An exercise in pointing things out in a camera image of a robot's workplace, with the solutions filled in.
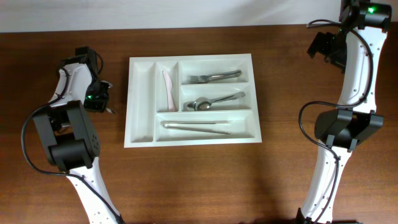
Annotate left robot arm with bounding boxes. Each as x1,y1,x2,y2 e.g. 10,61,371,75
29,47,124,224

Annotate white plastic cutlery tray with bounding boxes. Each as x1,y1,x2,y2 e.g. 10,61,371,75
124,54,262,147

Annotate large metal spoon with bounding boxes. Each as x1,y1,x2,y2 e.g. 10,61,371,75
183,101,197,111
193,91,246,111

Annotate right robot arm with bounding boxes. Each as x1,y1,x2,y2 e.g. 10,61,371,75
294,0,392,223

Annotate pink plastic knife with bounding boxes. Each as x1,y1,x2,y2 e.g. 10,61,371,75
162,70,177,112

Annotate metal kitchen tongs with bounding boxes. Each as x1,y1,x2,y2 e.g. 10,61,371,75
160,121,232,135

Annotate small metal teaspoon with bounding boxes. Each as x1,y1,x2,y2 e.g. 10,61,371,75
105,108,116,114
101,80,113,88

